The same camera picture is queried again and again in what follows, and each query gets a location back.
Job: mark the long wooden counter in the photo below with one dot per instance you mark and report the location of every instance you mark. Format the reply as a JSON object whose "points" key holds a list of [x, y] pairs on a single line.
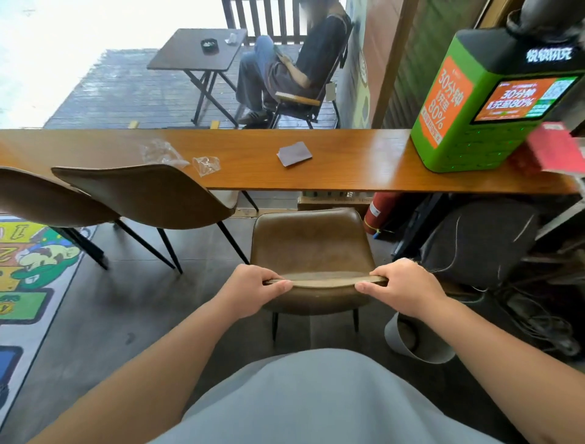
{"points": [[356, 160]]}

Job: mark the green power bank station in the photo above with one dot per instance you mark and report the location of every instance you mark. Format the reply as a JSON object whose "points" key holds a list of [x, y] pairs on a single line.
{"points": [[484, 96]]}

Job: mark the small clear cup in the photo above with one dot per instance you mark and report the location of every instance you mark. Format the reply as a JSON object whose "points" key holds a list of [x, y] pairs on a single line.
{"points": [[231, 38]]}

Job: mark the small clear plastic wrapper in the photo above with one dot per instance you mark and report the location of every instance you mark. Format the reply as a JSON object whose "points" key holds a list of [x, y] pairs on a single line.
{"points": [[206, 164]]}

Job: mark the dark wooden railing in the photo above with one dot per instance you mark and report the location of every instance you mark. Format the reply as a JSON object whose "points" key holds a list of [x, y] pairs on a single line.
{"points": [[265, 20]]}

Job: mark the brown leather chair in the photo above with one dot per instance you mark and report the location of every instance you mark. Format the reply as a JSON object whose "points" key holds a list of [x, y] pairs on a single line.
{"points": [[315, 247], [160, 196], [45, 201]]}

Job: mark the large clear plastic wrapper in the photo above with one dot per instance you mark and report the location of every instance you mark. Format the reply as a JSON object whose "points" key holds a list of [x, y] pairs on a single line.
{"points": [[160, 153]]}

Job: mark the person's right thumb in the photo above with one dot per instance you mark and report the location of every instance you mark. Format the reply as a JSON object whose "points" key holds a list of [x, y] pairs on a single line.
{"points": [[369, 287]]}

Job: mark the person's grey shirt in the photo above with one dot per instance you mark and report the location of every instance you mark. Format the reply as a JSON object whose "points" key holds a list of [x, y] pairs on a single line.
{"points": [[320, 398]]}

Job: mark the grey paper napkin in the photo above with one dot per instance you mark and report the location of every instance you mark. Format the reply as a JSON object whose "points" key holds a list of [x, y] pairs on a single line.
{"points": [[294, 153]]}

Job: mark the colourful cartoon floor mat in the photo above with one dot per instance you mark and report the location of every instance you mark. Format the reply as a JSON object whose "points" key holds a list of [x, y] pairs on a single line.
{"points": [[27, 283]]}

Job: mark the black folding chair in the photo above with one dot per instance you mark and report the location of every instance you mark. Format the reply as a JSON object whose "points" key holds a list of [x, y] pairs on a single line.
{"points": [[315, 87]]}

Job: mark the person's left thumb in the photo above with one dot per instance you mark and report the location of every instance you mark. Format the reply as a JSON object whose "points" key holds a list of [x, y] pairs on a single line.
{"points": [[277, 287]]}

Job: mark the person's left forearm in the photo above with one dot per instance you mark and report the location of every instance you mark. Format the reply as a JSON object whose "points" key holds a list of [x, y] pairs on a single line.
{"points": [[137, 379]]}

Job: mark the person's right forearm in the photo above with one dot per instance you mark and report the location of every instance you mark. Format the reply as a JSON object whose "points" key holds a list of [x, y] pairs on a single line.
{"points": [[512, 370]]}

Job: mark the person's right hand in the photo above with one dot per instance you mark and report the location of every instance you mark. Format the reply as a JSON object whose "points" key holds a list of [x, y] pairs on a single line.
{"points": [[402, 286]]}

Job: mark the dark folding table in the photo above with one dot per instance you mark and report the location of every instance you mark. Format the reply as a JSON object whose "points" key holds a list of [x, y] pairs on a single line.
{"points": [[196, 50]]}

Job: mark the person's left hand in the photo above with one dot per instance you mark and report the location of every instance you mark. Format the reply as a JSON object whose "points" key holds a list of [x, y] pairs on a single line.
{"points": [[244, 292]]}

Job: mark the black ashtray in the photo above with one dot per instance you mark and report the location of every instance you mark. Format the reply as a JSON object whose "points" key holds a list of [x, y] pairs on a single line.
{"points": [[210, 45]]}

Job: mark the red fire extinguisher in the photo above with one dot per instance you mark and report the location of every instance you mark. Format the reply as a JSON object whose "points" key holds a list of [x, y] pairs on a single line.
{"points": [[379, 212]]}

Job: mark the red box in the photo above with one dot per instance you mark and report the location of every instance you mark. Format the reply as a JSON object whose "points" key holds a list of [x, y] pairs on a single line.
{"points": [[553, 148]]}

